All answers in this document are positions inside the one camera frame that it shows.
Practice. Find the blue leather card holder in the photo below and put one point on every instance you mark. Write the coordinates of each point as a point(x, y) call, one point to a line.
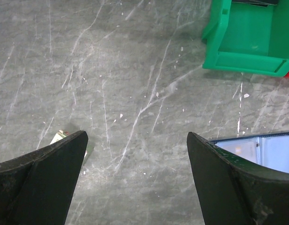
point(272, 149)

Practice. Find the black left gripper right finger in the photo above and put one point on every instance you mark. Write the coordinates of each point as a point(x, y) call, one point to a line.
point(236, 191)

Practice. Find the pale printed card in holder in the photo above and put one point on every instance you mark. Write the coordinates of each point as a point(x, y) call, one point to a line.
point(247, 150)

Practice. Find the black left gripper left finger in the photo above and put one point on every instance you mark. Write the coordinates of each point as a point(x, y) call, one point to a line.
point(37, 188)

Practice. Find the green plastic bin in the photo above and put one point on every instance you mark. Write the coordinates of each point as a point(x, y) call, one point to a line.
point(248, 38)

